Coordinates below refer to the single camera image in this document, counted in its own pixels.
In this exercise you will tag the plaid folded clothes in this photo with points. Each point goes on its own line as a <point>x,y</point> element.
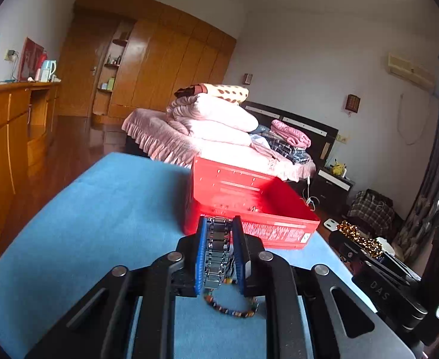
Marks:
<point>286,153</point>

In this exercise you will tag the pink folded quilt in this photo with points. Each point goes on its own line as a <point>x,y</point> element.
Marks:
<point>219,116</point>

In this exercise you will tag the wooden wall lamp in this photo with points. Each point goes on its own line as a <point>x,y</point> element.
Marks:
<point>353,103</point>

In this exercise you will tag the pale electric kettle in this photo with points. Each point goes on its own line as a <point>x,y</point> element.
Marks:
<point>48,71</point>

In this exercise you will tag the small grey wall box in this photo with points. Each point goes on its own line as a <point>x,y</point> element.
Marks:
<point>247,79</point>

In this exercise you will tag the white bathroom scale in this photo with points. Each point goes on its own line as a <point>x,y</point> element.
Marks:
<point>331,223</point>

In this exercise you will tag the blue table mat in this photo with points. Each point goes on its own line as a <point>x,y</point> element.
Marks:
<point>92,232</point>

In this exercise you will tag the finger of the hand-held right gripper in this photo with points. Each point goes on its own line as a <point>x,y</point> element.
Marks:
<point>348,256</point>
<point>400,269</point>

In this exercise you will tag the bed with pink cover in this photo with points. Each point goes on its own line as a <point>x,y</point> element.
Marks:
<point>159,134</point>

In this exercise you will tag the white paper roll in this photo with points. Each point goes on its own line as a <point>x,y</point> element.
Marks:
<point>385,246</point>

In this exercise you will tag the plaid bag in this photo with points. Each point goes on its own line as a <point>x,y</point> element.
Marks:
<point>372,209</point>

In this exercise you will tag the beige spotted blanket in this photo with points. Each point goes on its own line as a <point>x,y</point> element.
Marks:
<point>227,91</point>

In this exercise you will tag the black nightstand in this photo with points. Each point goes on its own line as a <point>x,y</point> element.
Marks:
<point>331,190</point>

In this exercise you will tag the cream air conditioner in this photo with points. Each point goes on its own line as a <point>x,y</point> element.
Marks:
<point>410,71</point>

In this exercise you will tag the patterned curtain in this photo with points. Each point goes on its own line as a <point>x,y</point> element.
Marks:
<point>425,202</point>

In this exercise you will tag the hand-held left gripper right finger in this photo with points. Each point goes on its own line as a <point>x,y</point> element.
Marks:
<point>241,254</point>

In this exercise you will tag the red picture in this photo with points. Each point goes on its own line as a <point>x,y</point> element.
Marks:
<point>28,60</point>

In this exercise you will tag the red metal box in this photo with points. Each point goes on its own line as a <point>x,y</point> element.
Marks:
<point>241,194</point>

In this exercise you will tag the wooden sideboard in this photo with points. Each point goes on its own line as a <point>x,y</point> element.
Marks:
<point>2,138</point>

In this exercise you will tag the wall socket beside bed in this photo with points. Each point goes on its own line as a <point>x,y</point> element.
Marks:
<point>342,138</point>

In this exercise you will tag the yellow plush toy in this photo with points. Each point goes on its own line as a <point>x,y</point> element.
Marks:
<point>339,168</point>

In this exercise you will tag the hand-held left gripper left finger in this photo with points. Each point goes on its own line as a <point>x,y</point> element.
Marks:
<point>201,254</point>

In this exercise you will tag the pink folded garment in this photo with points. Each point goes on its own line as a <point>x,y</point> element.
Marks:
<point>290,134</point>

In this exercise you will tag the wooden door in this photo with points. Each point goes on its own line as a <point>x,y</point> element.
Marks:
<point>79,74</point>

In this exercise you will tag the wooden wardrobe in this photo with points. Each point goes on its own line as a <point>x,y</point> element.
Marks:
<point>167,63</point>

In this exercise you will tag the wall socket with plug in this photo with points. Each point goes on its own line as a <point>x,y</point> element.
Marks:
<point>10,54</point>

